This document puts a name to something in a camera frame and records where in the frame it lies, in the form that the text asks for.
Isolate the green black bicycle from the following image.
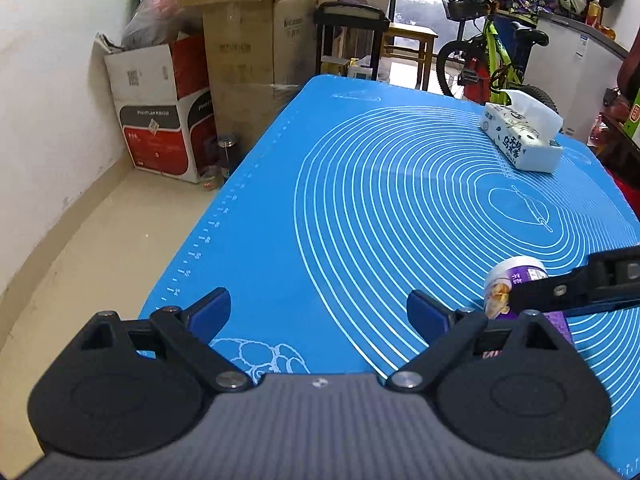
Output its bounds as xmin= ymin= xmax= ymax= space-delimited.
xmin=436 ymin=0 xmax=556 ymax=110

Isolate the stacked brown cardboard box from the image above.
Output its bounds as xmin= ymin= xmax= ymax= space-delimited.
xmin=203 ymin=0 xmax=318 ymax=154

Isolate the black utility cart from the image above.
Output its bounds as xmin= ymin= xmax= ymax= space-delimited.
xmin=314 ymin=1 xmax=390 ymax=80

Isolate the green white product box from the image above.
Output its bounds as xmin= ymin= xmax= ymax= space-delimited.
xmin=623 ymin=91 xmax=640 ymax=139

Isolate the dark wooden side shelf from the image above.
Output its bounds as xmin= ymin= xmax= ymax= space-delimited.
xmin=598 ymin=113 xmax=640 ymax=188

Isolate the wooden chair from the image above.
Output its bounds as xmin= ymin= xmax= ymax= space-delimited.
xmin=381 ymin=23 xmax=438 ymax=91

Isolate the white chest freezer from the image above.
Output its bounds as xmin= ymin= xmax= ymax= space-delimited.
xmin=524 ymin=13 xmax=627 ymax=143

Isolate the white tissue box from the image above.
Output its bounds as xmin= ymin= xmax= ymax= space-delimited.
xmin=480 ymin=90 xmax=563 ymax=174

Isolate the red white cardboard box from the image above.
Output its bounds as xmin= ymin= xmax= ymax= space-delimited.
xmin=94 ymin=34 xmax=219 ymax=183

